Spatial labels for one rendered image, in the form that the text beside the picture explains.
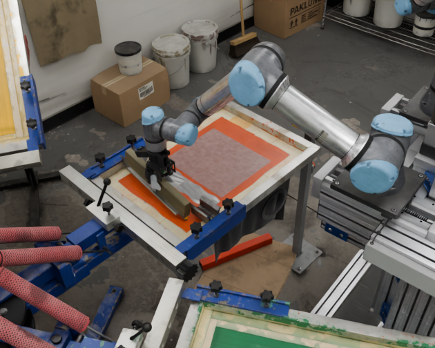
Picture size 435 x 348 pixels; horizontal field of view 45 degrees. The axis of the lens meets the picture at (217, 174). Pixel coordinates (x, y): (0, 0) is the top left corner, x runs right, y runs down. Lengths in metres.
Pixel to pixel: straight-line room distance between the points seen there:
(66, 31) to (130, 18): 0.60
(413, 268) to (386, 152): 0.36
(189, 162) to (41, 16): 1.90
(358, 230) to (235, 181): 0.57
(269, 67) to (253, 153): 0.85
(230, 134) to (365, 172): 1.01
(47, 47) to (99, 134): 0.73
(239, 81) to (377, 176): 0.45
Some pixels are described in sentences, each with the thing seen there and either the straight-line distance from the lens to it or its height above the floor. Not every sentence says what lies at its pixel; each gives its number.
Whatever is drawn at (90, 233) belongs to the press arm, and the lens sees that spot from 1.87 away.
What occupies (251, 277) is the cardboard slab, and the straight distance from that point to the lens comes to 2.96.
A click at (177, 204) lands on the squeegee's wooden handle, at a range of 1.91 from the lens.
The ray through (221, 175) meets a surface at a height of 0.95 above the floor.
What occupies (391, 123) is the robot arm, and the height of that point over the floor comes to 1.49.
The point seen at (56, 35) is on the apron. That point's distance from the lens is 3.88.
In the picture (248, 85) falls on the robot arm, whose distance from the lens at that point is 1.42.
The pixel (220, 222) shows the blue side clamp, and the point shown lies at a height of 1.01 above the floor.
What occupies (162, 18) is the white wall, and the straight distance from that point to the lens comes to 4.52.
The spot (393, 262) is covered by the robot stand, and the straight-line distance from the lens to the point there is 1.64.
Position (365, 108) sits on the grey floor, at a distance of 4.30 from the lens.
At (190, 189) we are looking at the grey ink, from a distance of 2.07.
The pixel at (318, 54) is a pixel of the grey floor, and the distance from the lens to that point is 4.96.
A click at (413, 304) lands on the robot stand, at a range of 2.24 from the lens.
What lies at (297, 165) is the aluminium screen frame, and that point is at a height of 0.99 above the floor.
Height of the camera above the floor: 2.38
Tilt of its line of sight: 42 degrees down
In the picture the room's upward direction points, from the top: 2 degrees counter-clockwise
